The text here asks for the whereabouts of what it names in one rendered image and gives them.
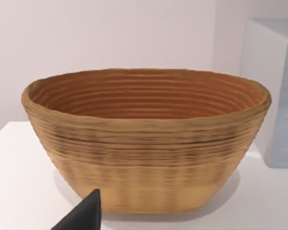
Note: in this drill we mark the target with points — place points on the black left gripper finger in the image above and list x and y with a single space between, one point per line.
87 214

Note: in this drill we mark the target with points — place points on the brown woven basket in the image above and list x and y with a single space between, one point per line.
146 153

